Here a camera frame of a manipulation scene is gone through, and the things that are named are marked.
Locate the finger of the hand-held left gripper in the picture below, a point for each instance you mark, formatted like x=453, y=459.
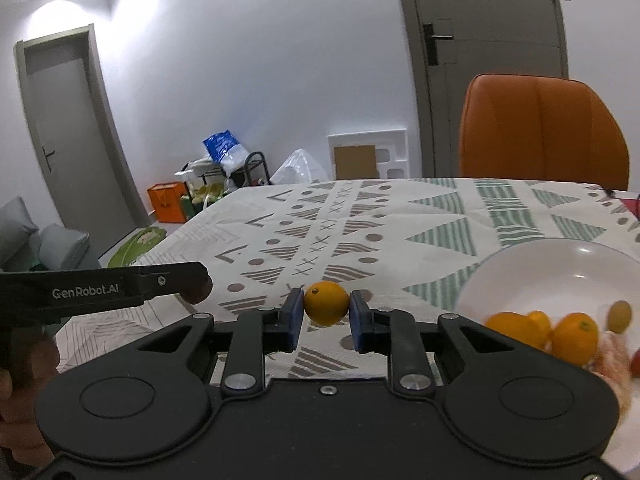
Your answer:
x=177, y=280

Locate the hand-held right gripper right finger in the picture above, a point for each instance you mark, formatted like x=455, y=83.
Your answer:
x=357, y=322

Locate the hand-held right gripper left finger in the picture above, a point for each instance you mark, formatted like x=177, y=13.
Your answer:
x=295, y=320

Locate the round orange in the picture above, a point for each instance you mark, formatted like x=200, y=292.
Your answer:
x=326, y=303
x=507, y=329
x=575, y=338

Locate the white plate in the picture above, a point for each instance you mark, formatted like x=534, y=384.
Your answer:
x=525, y=270

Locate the peeled orange piece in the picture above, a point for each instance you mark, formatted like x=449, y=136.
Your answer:
x=612, y=367

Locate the olive green fruit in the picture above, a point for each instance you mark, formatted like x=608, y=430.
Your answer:
x=620, y=316

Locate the person's left hand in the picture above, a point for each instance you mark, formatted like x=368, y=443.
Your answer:
x=22, y=400

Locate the green floor mat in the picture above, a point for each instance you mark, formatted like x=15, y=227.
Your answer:
x=135, y=250

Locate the grey sofa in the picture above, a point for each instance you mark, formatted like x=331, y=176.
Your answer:
x=45, y=245

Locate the orange box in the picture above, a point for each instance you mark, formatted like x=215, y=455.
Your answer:
x=167, y=202

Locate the green bag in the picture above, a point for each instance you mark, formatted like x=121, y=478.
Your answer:
x=202, y=197

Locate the patterned tablecloth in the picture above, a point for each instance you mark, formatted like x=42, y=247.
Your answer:
x=375, y=225

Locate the black metal rack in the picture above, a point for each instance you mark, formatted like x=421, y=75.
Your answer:
x=257, y=170

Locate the blue plastic bag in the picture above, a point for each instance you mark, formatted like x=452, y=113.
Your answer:
x=222, y=145

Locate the white plastic bag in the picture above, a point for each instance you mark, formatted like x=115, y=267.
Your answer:
x=300, y=170

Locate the brown cardboard piece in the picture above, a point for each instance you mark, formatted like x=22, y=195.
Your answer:
x=355, y=162

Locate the white foam packaging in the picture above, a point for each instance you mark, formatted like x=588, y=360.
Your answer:
x=395, y=147

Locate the orange chair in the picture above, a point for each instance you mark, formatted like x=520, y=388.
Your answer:
x=540, y=130

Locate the red mat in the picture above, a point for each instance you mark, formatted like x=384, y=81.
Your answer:
x=631, y=210

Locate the grey door with lock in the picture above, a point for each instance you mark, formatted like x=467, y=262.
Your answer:
x=500, y=60

